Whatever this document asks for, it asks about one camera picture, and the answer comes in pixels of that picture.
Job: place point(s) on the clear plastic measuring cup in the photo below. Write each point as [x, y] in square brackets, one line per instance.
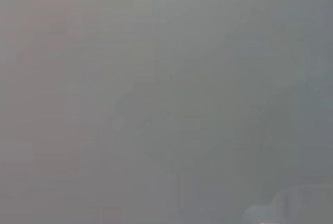
[264, 212]

